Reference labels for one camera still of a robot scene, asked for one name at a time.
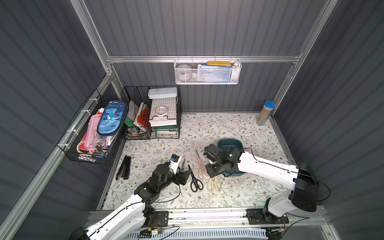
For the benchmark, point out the yellow item in basket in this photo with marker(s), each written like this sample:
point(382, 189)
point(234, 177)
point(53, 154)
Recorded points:
point(219, 63)

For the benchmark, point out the blue dinosaur pencil case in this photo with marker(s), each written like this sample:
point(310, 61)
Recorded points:
point(112, 118)

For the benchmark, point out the teal plastic storage box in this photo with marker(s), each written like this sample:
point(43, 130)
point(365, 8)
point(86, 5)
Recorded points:
point(233, 148)

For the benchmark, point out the cream yellow kitchen scissors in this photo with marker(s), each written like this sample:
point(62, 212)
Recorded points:
point(214, 185)

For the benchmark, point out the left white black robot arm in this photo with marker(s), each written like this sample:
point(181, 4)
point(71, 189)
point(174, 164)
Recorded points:
point(137, 211)

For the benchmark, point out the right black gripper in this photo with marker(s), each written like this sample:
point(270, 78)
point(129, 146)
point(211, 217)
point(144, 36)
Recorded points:
point(210, 169)

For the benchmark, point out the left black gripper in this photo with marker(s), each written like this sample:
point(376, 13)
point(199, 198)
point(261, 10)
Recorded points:
point(182, 175)

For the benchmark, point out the checkered notebook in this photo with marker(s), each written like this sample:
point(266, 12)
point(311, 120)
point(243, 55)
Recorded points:
point(163, 112)

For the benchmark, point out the white pencil box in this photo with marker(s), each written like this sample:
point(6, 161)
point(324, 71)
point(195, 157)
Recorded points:
point(161, 93)

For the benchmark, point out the white tape roll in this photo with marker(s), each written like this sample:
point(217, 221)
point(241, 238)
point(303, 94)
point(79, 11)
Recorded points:
point(183, 72)

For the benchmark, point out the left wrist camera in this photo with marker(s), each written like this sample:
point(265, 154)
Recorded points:
point(174, 160)

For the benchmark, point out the white wire wall basket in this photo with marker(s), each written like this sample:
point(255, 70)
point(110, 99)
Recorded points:
point(236, 70)

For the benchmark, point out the large black scissors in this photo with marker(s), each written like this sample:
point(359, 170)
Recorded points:
point(196, 184)

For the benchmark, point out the black stapler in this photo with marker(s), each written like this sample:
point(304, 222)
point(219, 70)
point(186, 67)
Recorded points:
point(125, 169)

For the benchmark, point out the red notebook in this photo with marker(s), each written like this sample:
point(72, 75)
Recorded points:
point(143, 118)

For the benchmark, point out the black wire desk organizer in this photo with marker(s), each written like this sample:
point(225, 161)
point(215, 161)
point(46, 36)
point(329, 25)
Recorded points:
point(137, 98)

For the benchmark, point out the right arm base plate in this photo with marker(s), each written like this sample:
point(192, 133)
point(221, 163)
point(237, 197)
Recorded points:
point(258, 217)

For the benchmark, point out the blue white packet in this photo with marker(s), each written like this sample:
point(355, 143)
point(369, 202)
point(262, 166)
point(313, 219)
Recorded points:
point(214, 74)

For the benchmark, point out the pink scissors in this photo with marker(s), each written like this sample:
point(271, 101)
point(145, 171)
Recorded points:
point(202, 173)

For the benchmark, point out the colored pencil tube blue lid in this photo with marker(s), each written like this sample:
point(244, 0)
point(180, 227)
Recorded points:
point(265, 112)

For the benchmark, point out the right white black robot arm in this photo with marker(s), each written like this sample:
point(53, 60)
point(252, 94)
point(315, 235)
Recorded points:
point(300, 181)

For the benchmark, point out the black wire side basket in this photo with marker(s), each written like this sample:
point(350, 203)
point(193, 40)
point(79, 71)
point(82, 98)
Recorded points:
point(72, 142)

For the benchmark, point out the pink pencil case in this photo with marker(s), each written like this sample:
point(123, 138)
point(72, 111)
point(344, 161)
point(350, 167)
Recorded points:
point(92, 136)

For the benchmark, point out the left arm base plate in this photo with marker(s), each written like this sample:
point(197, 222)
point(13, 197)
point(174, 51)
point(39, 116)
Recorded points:
point(157, 219)

